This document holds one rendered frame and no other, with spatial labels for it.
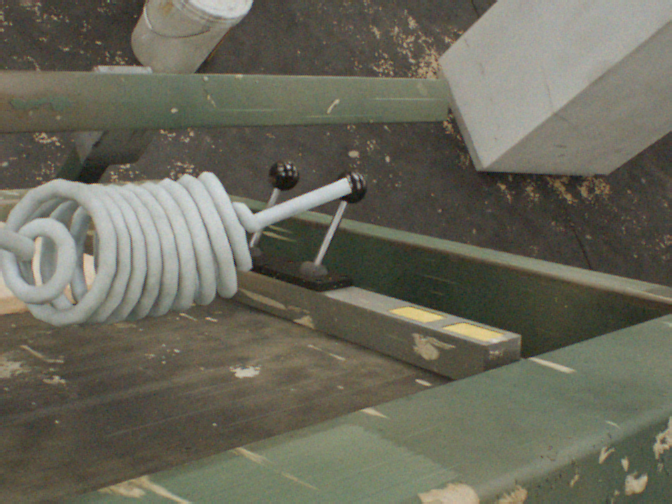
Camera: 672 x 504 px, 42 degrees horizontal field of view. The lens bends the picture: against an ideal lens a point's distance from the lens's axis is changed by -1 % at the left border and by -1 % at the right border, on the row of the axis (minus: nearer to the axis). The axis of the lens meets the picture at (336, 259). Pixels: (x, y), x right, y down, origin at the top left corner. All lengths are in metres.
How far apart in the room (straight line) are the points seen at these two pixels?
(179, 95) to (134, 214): 0.08
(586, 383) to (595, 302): 0.48
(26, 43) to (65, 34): 0.15
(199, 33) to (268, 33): 0.64
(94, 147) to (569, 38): 2.18
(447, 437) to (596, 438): 0.07
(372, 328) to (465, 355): 0.12
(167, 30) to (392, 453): 2.61
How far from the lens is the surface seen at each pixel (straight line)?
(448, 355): 0.79
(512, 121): 3.62
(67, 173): 1.92
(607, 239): 4.21
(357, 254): 1.22
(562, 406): 0.47
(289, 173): 1.04
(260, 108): 0.35
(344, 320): 0.88
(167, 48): 2.99
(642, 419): 0.47
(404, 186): 3.43
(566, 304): 1.00
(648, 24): 3.31
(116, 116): 0.32
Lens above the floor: 2.16
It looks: 45 degrees down
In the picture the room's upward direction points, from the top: 50 degrees clockwise
